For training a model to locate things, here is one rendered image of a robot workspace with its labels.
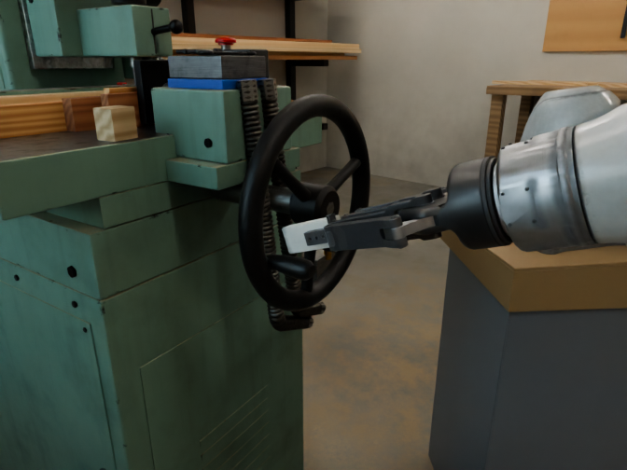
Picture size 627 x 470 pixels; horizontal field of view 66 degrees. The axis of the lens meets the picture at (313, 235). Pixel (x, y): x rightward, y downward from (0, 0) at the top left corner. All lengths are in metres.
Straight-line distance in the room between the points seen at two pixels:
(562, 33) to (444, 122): 1.01
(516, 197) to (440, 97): 3.75
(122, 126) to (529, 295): 0.67
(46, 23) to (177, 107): 0.31
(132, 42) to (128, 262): 0.33
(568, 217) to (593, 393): 0.71
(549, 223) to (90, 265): 0.51
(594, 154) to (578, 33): 3.40
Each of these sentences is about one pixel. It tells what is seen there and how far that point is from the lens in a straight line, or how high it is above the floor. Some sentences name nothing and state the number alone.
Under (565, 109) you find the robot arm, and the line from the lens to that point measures 0.94.
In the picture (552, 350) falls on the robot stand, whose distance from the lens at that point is 0.96.
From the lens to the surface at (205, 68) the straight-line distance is 0.65.
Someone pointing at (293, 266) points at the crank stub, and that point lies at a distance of 0.54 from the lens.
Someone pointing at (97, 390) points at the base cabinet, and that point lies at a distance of 0.77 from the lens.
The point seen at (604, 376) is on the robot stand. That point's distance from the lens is 1.05.
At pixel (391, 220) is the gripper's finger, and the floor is 0.87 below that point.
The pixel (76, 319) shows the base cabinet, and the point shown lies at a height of 0.67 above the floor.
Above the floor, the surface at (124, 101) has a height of 0.94.
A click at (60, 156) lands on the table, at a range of 0.60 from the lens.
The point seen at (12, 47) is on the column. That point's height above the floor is 1.01.
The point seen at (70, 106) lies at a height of 0.93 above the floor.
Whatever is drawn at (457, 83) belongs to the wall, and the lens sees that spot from 4.05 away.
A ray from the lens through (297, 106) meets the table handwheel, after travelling 0.58.
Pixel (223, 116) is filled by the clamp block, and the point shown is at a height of 0.93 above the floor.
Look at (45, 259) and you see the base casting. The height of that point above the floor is 0.74.
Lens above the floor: 0.99
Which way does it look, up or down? 20 degrees down
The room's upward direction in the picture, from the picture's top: straight up
